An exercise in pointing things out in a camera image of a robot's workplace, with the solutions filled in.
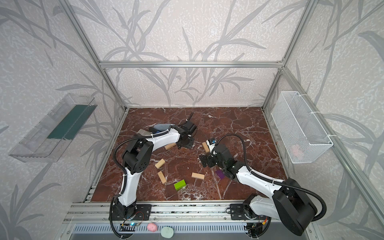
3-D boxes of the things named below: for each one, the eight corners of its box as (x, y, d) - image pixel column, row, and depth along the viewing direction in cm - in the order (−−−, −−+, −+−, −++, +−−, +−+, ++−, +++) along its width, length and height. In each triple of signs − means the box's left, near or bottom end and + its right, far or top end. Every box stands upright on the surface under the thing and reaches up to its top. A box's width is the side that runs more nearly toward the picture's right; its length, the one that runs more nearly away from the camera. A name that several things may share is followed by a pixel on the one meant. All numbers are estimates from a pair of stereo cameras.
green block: (176, 191, 82) (175, 189, 80) (173, 185, 84) (173, 183, 82) (186, 185, 84) (186, 183, 82) (184, 179, 86) (183, 178, 84)
